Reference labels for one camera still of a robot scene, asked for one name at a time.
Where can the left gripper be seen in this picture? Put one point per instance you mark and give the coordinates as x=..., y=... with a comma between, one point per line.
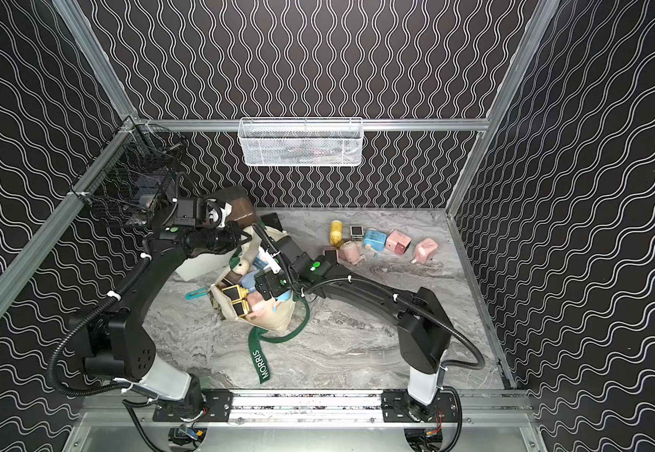
x=234, y=234

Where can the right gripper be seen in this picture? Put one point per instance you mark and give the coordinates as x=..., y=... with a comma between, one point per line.
x=266, y=282

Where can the cream tote bag green handles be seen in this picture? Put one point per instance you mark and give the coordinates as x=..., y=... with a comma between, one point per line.
x=289, y=318

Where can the gold square pencil sharpener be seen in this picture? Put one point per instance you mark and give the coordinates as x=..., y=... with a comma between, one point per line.
x=356, y=233

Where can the blue pencil sharpener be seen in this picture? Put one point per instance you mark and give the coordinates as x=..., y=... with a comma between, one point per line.
x=374, y=240

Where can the pink box pencil sharpener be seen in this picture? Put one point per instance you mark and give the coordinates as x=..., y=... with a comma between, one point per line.
x=398, y=242

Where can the pink rounded pencil sharpener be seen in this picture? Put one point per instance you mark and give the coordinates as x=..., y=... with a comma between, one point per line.
x=425, y=251

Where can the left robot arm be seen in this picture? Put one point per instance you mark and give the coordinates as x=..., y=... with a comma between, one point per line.
x=110, y=341

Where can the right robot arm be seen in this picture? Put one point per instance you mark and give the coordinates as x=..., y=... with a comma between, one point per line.
x=428, y=340

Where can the white brown storage box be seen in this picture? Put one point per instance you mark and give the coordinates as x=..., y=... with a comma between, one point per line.
x=243, y=211

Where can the pink sharpener in bag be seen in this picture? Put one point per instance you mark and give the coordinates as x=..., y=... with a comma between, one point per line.
x=260, y=308

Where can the gold sharpener in bag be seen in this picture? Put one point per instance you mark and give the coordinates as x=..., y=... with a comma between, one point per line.
x=237, y=297

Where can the teal utility knife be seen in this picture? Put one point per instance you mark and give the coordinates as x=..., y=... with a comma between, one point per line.
x=201, y=292

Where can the black wire basket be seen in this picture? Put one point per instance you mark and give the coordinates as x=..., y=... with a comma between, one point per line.
x=140, y=184

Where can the white wire basket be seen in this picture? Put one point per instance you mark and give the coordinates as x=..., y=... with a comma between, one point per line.
x=301, y=141

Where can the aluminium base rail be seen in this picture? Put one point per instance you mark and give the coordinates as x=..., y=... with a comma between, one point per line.
x=238, y=410

